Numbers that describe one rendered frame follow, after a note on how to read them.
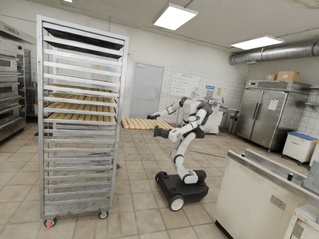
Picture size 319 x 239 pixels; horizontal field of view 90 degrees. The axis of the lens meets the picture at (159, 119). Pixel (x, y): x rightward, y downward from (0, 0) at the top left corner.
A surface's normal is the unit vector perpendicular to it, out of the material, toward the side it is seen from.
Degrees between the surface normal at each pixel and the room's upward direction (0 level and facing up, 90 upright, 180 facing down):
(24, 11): 90
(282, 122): 90
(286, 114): 90
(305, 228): 90
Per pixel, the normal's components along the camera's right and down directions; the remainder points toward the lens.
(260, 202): -0.89, -0.04
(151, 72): 0.29, 0.26
